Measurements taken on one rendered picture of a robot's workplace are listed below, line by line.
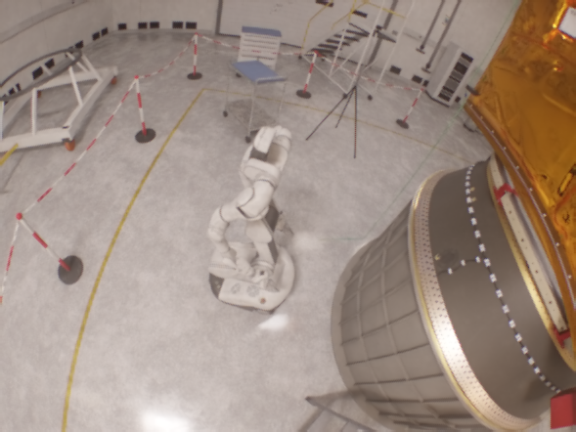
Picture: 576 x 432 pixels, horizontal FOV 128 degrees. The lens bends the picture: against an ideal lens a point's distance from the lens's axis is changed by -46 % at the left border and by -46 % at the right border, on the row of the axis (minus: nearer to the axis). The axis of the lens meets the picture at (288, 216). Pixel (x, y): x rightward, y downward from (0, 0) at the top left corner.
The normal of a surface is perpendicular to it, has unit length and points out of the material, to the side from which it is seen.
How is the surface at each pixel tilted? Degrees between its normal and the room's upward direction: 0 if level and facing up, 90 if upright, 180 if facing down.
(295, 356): 0
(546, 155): 84
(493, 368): 62
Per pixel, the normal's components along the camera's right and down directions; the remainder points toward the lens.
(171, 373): 0.21, -0.58
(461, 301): -0.76, -0.27
